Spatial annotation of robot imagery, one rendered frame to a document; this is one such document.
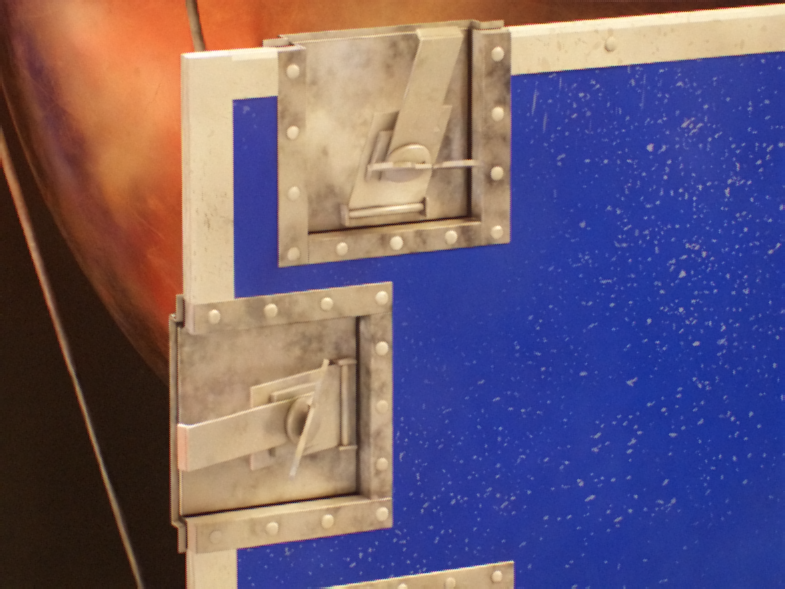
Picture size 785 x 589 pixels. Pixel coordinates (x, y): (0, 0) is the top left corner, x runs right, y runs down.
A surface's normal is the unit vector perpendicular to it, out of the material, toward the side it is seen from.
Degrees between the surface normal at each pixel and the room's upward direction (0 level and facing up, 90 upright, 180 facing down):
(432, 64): 121
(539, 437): 90
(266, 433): 90
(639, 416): 90
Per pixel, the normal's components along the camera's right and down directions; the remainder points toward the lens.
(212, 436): 0.74, 0.15
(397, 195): 0.37, 0.68
